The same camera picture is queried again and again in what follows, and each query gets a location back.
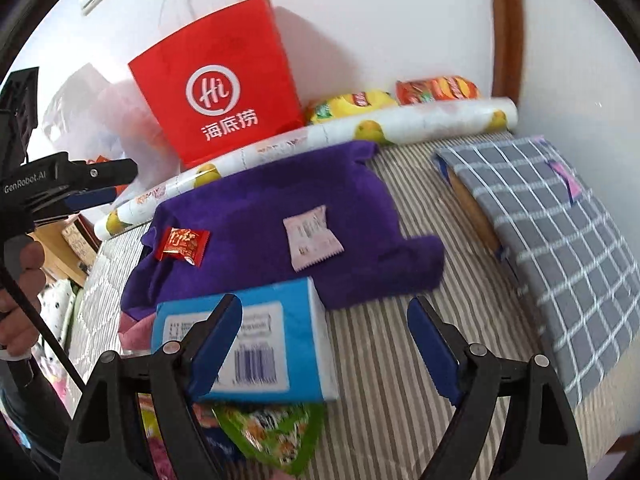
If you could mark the person's left hand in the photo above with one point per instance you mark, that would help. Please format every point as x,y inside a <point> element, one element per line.
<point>15,320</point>

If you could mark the striped bed sheet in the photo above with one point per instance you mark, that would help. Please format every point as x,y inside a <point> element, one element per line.
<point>400,270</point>

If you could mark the floral printed cloth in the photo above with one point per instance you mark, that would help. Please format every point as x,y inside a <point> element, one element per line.
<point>57,310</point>

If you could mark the grey checked cloth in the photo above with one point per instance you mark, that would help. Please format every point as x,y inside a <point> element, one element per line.
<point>550,240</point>

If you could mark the wooden door frame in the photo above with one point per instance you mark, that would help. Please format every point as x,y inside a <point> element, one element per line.
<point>507,35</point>

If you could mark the small pink sachet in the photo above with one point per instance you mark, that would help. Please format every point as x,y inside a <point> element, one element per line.
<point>310,240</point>

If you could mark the white plastic bag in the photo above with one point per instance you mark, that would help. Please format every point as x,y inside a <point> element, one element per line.
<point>115,110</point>

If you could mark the blue tissue pack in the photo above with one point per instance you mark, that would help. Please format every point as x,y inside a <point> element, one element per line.
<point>285,320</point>

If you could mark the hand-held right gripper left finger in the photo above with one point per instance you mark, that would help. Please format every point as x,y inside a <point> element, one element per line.
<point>220,347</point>

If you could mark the lemon print wallpaper roll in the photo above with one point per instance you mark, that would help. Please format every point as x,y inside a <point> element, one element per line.
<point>430,120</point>

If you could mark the purple cloth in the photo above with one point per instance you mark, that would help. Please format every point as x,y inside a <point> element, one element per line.
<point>250,200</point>

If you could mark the red chips bag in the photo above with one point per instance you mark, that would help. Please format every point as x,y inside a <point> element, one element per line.
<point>435,90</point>

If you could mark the printed brown box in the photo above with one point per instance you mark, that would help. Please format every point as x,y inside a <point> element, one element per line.
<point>80,240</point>

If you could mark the red candy packet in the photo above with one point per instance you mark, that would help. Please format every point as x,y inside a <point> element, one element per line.
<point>182,246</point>

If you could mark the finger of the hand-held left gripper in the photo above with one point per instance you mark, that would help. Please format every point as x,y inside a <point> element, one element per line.
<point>100,171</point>
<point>90,198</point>

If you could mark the red paper bag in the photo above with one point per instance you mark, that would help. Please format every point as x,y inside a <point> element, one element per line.
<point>225,50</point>

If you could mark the yellow chips bag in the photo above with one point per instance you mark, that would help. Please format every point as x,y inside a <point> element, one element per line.
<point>345,102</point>

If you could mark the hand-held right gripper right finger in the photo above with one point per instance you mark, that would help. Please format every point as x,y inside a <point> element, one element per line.
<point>432,347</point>

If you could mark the green snack packet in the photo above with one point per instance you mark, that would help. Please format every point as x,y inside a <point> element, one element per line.
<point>270,435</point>

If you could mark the pink patterned cloth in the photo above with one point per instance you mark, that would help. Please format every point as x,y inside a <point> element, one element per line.
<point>566,177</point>

